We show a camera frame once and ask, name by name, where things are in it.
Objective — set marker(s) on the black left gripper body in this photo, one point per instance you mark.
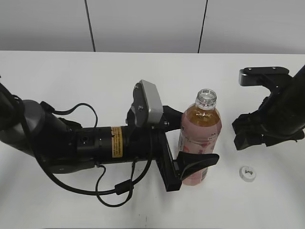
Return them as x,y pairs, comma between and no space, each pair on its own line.
150,143

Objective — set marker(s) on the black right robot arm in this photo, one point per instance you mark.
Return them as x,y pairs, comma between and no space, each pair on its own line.
293,90

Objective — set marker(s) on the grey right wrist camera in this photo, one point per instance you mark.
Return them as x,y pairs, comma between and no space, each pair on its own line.
269,77

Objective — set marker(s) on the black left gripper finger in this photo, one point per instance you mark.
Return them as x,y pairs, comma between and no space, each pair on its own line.
171,119
187,164

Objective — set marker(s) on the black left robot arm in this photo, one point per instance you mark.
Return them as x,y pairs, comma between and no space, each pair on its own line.
61,146

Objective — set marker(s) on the white bottle cap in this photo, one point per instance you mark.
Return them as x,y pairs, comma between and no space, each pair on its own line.
247,174

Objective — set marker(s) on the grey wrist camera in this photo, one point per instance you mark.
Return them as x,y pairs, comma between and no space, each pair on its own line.
147,106
269,77

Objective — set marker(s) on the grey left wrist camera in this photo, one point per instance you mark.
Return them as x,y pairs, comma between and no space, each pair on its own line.
147,106

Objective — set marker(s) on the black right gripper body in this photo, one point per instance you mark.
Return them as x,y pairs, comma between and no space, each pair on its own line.
274,122

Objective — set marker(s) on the pink label tea bottle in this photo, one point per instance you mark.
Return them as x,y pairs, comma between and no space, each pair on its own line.
200,125

